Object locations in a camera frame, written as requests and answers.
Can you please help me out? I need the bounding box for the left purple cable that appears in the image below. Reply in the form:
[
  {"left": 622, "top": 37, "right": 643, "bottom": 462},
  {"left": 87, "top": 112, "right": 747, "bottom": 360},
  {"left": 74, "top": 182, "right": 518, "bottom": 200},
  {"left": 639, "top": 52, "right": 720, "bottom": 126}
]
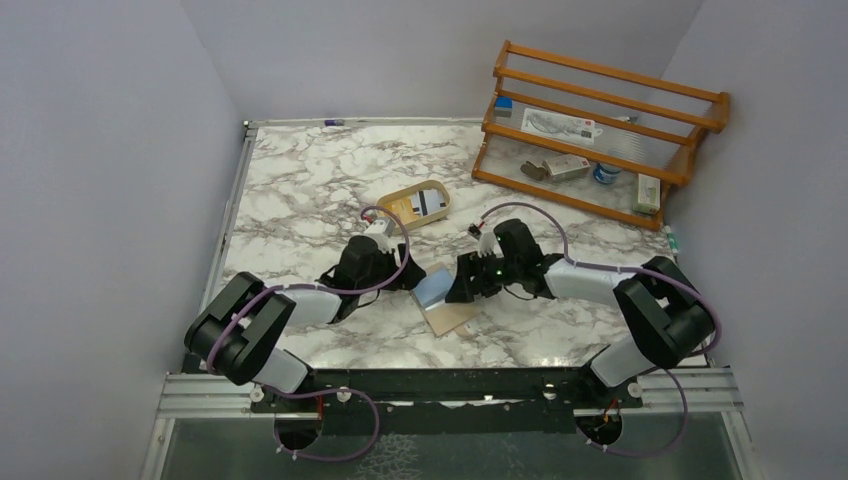
[{"left": 205, "top": 205, "right": 412, "bottom": 464}]

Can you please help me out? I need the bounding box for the white black card in tray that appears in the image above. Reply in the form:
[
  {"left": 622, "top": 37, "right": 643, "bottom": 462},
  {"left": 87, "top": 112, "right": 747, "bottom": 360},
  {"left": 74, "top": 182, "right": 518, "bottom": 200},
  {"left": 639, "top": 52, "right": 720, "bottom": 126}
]
[{"left": 409, "top": 188, "right": 447, "bottom": 217}]

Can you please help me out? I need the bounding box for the clear packet with red label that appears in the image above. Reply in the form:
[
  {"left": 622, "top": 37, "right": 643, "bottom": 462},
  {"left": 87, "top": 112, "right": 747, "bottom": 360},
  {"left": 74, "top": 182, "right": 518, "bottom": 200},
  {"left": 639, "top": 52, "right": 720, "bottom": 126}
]
[{"left": 521, "top": 108, "right": 603, "bottom": 146}]

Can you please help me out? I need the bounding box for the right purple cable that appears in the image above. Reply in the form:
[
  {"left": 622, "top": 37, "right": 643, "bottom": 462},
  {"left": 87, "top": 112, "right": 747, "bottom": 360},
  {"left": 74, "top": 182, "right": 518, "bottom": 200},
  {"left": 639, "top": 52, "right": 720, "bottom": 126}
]
[{"left": 478, "top": 201, "right": 725, "bottom": 460}]

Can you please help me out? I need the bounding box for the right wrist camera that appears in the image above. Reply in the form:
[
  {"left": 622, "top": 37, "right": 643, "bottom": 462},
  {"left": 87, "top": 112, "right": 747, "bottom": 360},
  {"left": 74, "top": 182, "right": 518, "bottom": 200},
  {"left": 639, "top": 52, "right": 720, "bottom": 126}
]
[{"left": 467, "top": 222, "right": 498, "bottom": 257}]

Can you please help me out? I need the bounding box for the green white tube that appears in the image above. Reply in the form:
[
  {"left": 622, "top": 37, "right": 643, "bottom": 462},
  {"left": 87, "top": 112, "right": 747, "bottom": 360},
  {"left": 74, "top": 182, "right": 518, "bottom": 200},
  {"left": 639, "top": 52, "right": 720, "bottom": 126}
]
[{"left": 663, "top": 225, "right": 679, "bottom": 256}]

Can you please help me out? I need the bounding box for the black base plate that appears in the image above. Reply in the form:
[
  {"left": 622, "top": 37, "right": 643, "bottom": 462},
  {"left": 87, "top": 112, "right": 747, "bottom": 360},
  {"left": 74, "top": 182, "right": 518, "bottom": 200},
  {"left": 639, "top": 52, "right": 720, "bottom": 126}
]
[{"left": 248, "top": 367, "right": 642, "bottom": 436}]

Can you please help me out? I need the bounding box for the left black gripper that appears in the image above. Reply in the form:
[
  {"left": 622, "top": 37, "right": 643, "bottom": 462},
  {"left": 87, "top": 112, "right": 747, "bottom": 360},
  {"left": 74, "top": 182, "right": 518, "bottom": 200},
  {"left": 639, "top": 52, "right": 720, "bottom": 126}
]
[{"left": 357, "top": 243, "right": 426, "bottom": 295}]

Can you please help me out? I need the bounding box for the wooden shelf rack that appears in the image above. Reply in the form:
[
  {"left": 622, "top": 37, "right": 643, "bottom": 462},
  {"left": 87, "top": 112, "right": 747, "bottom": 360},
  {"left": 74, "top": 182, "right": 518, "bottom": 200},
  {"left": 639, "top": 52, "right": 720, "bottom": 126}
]
[{"left": 471, "top": 41, "right": 730, "bottom": 231}]

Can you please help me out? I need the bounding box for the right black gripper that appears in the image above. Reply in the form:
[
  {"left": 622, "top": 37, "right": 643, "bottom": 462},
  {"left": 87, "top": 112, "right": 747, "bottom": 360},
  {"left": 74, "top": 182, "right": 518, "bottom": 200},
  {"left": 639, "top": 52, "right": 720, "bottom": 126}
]
[{"left": 445, "top": 248, "right": 521, "bottom": 303}]

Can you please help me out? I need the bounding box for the blue white bottle cap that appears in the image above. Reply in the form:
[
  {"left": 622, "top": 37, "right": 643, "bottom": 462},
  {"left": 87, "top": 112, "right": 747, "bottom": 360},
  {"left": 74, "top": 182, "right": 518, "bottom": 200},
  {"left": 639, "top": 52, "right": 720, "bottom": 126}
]
[{"left": 592, "top": 163, "right": 622, "bottom": 185}]

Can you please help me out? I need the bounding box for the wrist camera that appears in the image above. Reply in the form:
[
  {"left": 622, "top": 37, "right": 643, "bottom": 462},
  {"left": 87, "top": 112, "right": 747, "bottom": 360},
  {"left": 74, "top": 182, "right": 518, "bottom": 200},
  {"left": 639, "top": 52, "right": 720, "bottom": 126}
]
[
  {"left": 362, "top": 217, "right": 396, "bottom": 254},
  {"left": 467, "top": 222, "right": 498, "bottom": 257}
]

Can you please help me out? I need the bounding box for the beige oval tray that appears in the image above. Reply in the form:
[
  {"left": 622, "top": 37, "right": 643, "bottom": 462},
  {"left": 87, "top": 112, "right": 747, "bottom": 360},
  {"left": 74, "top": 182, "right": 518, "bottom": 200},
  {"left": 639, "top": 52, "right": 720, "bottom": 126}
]
[{"left": 376, "top": 179, "right": 452, "bottom": 236}]

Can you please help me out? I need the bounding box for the brown small object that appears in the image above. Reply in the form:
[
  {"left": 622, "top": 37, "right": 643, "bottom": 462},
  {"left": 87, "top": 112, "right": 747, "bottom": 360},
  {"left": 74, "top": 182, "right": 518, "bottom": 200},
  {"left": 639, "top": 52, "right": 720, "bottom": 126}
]
[{"left": 520, "top": 161, "right": 548, "bottom": 182}]

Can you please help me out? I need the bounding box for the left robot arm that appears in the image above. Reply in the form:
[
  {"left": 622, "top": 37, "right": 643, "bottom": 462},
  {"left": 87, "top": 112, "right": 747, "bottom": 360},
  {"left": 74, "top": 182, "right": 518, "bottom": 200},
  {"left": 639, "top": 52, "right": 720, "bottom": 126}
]
[{"left": 184, "top": 235, "right": 426, "bottom": 411}]

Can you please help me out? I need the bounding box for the blue white small box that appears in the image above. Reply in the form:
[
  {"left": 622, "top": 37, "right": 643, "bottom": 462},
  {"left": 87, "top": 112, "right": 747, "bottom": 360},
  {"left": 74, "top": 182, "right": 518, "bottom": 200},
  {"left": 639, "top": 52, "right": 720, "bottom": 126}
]
[{"left": 493, "top": 96, "right": 513, "bottom": 118}]

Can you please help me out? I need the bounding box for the grey box with red label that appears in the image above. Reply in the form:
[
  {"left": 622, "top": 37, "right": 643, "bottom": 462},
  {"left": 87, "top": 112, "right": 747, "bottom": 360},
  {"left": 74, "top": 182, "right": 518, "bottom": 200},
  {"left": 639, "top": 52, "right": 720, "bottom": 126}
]
[{"left": 542, "top": 154, "right": 590, "bottom": 182}]

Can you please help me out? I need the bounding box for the orange card in tray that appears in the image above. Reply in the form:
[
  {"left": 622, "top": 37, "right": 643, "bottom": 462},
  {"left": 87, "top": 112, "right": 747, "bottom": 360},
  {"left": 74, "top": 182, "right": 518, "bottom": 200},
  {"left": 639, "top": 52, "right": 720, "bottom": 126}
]
[{"left": 384, "top": 199, "right": 418, "bottom": 225}]

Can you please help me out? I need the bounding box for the purple cable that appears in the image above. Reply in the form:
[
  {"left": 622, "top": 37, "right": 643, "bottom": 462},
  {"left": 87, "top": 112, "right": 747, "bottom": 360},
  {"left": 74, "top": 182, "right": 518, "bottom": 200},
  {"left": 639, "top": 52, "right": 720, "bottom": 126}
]
[
  {"left": 205, "top": 205, "right": 412, "bottom": 464},
  {"left": 478, "top": 201, "right": 725, "bottom": 460}
]

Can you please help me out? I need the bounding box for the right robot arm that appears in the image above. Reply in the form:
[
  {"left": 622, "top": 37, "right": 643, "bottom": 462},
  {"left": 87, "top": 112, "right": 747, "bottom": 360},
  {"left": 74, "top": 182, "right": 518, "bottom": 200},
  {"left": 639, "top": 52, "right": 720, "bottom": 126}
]
[{"left": 445, "top": 219, "right": 718, "bottom": 407}]

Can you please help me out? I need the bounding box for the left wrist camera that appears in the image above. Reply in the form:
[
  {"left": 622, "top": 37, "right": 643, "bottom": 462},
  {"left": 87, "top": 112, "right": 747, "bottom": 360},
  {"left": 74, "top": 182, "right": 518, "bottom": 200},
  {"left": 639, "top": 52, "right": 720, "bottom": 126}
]
[{"left": 362, "top": 217, "right": 396, "bottom": 254}]

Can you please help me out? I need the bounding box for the green white small box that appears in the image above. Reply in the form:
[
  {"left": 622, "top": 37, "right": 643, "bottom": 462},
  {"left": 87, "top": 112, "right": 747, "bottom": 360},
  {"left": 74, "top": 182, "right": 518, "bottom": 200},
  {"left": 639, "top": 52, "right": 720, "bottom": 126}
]
[{"left": 632, "top": 174, "right": 661, "bottom": 215}]

